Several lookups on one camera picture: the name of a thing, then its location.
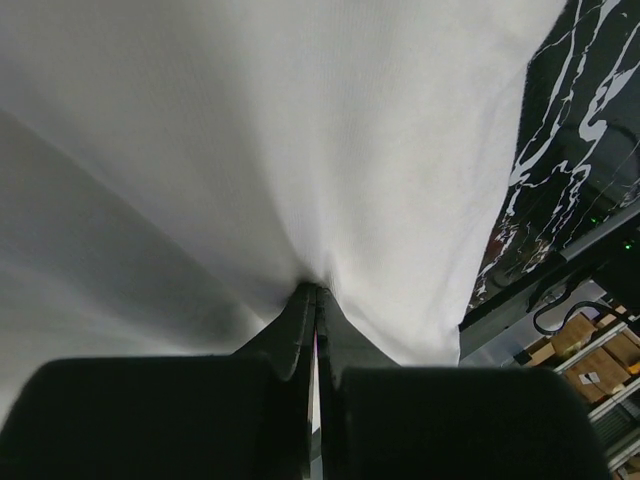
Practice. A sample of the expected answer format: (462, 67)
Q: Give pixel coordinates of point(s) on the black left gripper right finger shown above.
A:
(380, 420)

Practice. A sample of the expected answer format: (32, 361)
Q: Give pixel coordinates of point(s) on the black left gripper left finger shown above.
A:
(246, 415)

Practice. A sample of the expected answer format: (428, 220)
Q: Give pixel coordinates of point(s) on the white printed t-shirt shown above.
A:
(171, 170)

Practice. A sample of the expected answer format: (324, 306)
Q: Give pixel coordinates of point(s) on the black marble pattern mat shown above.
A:
(577, 154)

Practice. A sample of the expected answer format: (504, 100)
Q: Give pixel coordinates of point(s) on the aluminium rail frame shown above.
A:
(497, 333)

